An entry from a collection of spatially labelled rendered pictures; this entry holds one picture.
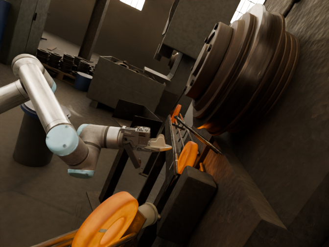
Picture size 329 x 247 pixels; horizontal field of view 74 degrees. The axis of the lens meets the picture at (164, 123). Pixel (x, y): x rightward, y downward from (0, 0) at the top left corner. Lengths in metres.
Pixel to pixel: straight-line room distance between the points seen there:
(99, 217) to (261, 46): 0.57
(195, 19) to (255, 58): 2.87
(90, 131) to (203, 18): 2.88
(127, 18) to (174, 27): 7.87
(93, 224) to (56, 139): 0.37
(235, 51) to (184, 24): 2.78
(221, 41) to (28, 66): 0.79
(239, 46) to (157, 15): 10.40
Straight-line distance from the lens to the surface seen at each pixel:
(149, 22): 11.03
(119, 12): 11.31
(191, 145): 0.87
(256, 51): 0.66
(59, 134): 0.75
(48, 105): 0.88
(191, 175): 0.65
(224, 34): 0.76
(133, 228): 0.58
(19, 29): 4.22
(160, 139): 0.87
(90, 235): 0.45
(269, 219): 0.51
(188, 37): 3.45
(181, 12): 3.46
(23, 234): 1.42
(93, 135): 0.89
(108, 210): 0.45
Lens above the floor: 1.06
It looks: 15 degrees down
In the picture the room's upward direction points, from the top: 25 degrees clockwise
